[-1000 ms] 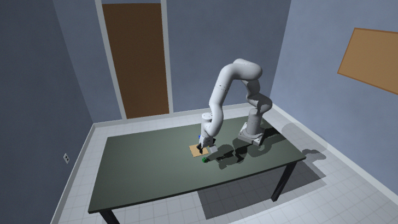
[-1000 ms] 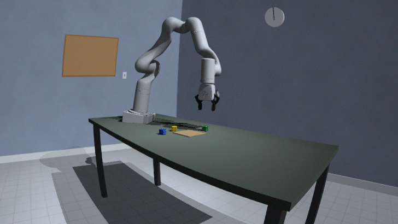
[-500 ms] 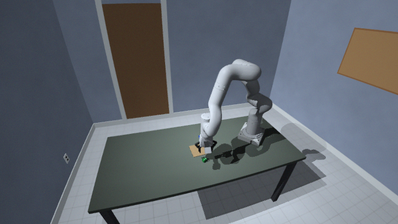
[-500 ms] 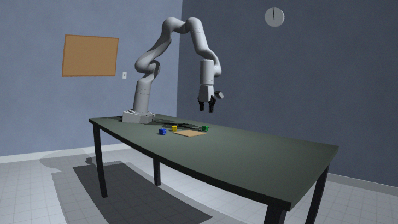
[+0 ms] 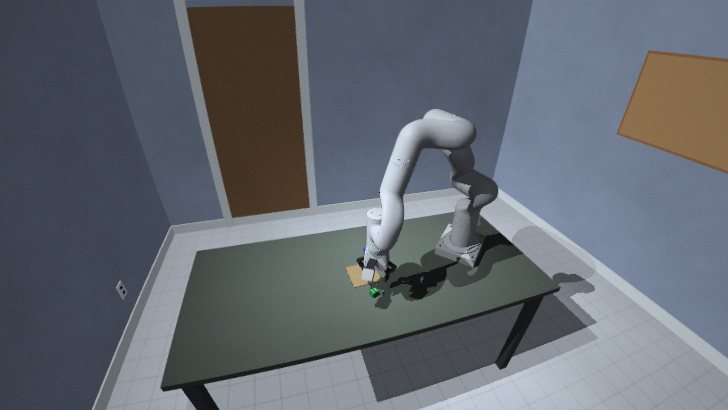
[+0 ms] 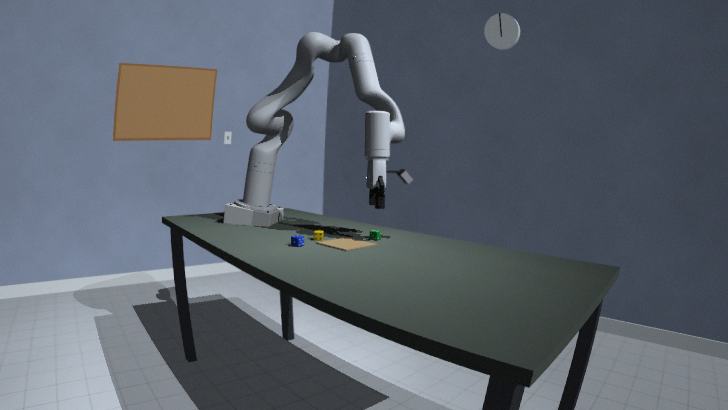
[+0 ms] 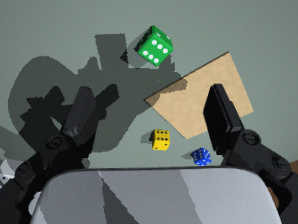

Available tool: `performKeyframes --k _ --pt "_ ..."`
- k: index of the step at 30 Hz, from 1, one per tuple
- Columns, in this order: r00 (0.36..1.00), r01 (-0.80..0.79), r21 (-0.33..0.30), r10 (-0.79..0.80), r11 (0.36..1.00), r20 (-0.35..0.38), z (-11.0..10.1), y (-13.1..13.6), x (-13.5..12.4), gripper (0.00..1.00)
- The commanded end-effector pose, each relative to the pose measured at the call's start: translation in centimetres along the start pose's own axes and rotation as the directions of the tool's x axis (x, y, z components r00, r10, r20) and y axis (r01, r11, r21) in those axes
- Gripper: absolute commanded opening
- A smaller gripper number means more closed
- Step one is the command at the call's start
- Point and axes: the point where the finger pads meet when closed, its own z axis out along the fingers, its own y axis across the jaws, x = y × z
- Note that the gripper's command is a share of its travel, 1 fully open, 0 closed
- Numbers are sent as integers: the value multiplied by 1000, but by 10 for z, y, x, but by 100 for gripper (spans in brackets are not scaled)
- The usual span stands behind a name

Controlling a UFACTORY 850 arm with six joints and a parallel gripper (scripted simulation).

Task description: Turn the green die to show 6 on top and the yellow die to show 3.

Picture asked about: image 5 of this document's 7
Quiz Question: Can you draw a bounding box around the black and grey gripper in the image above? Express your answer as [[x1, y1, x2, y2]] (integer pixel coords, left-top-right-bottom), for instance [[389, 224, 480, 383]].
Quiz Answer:
[[356, 246, 397, 282]]

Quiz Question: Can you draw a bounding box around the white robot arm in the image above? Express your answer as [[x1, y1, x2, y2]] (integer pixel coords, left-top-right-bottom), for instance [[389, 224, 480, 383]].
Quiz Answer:
[[366, 109, 498, 254]]

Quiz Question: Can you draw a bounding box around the tan flat mat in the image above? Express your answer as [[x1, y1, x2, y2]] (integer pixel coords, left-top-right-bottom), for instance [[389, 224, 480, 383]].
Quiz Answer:
[[346, 265, 382, 288]]

